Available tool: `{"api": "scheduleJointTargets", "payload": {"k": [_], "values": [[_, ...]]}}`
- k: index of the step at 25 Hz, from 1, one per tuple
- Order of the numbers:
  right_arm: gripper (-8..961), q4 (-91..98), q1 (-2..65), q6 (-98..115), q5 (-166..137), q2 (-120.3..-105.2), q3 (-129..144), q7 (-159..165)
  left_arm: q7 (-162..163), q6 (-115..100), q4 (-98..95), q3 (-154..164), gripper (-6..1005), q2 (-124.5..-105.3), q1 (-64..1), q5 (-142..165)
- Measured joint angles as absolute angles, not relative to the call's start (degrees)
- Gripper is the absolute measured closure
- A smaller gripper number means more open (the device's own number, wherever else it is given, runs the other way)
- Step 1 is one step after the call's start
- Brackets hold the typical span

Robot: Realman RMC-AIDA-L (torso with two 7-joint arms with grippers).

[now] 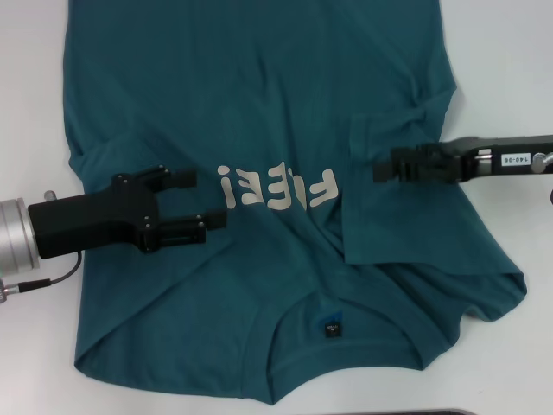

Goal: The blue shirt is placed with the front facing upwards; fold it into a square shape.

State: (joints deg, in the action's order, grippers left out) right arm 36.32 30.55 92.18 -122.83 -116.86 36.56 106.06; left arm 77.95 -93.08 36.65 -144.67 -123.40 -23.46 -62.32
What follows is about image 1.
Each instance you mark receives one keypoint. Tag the teal printed t-shirt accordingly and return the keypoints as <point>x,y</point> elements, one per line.
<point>259,86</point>

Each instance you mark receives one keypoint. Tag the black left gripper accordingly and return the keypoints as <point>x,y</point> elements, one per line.
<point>86,225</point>

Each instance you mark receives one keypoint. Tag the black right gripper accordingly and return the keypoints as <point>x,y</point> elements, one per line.
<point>501,149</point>

